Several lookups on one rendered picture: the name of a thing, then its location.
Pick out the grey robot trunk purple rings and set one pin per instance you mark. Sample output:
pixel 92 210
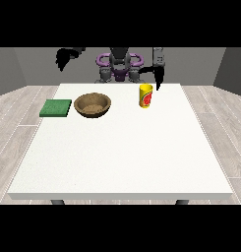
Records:
pixel 119 67

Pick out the yellow cup with melon print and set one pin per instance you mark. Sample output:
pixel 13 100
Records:
pixel 146 95

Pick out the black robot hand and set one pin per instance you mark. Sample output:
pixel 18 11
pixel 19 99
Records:
pixel 156 75
pixel 63 57

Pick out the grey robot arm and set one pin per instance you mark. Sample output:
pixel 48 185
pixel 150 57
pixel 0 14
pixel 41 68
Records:
pixel 78 50
pixel 158 56

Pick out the green square pad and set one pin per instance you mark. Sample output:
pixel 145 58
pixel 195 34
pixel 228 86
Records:
pixel 55 108

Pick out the brown wooden bowl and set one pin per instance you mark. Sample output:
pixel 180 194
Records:
pixel 92 104

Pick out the dark table leg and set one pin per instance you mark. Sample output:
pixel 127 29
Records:
pixel 182 202
pixel 58 202

